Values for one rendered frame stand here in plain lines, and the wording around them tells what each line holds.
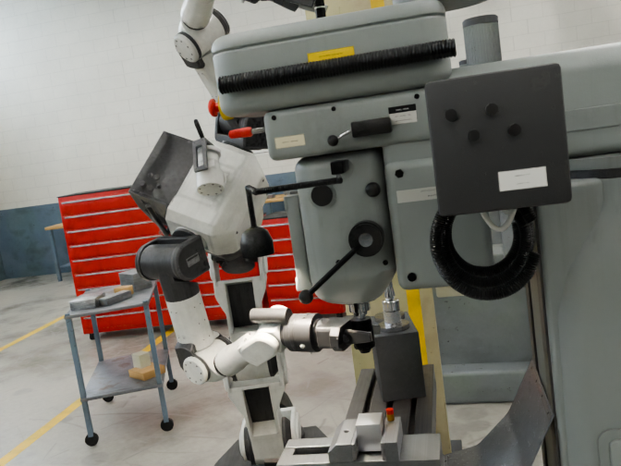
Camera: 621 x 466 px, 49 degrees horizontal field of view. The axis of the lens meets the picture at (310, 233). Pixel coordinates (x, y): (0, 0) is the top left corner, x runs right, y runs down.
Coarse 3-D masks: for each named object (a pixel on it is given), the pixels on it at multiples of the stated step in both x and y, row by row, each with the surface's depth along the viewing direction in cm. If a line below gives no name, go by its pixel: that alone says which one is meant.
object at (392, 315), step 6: (384, 306) 188; (390, 306) 187; (396, 306) 188; (384, 312) 189; (390, 312) 188; (396, 312) 188; (384, 318) 189; (390, 318) 188; (396, 318) 188; (384, 324) 190; (390, 324) 188; (396, 324) 188
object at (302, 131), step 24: (384, 96) 130; (408, 96) 129; (264, 120) 135; (288, 120) 134; (312, 120) 133; (336, 120) 132; (408, 120) 129; (288, 144) 134; (312, 144) 134; (360, 144) 132; (384, 144) 132
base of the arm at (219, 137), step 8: (216, 120) 190; (248, 120) 180; (256, 120) 182; (216, 128) 190; (256, 128) 182; (216, 136) 190; (224, 136) 187; (256, 136) 183; (264, 136) 184; (240, 144) 182; (248, 144) 182; (256, 144) 183; (264, 144) 185
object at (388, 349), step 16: (384, 336) 185; (400, 336) 185; (416, 336) 185; (384, 352) 185; (400, 352) 185; (416, 352) 185; (384, 368) 186; (400, 368) 186; (416, 368) 186; (384, 384) 186; (400, 384) 186; (416, 384) 186; (384, 400) 187
